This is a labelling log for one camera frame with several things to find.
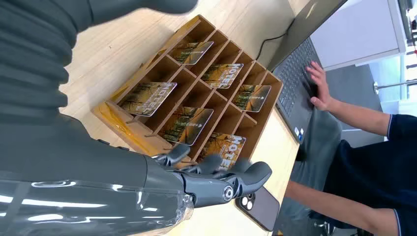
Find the chrome pole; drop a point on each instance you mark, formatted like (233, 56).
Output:
(397, 85)

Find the forest print hotel card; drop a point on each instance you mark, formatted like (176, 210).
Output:
(148, 99)
(252, 97)
(187, 125)
(192, 52)
(221, 75)
(224, 146)

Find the person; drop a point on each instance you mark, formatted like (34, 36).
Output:
(374, 176)

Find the wooden card holder box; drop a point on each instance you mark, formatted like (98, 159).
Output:
(130, 130)

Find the dark smartphone with triple camera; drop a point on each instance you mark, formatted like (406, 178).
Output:
(260, 208)

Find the black swivel stool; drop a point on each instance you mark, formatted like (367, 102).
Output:
(324, 228)

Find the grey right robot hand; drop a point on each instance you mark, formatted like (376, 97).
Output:
(81, 195)

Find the grey laptop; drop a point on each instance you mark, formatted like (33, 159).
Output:
(290, 81)

